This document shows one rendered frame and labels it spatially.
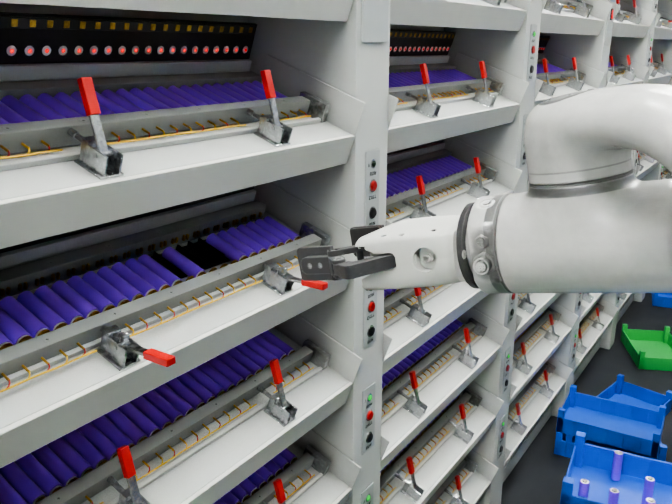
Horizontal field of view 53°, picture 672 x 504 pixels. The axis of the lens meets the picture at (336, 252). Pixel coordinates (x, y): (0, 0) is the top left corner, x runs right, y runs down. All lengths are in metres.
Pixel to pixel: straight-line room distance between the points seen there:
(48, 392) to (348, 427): 0.59
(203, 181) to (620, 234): 0.45
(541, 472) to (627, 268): 1.83
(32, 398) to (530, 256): 0.47
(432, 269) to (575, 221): 0.13
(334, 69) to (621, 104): 0.59
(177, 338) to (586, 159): 0.49
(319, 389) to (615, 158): 0.68
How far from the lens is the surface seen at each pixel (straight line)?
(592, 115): 0.50
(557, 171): 0.53
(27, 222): 0.65
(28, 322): 0.77
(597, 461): 1.63
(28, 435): 0.70
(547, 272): 0.55
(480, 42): 1.67
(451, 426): 1.76
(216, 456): 0.94
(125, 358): 0.74
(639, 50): 3.00
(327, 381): 1.11
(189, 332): 0.81
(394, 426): 1.38
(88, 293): 0.82
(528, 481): 2.27
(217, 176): 0.79
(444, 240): 0.57
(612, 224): 0.53
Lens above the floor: 1.27
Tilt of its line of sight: 17 degrees down
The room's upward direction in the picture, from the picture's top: straight up
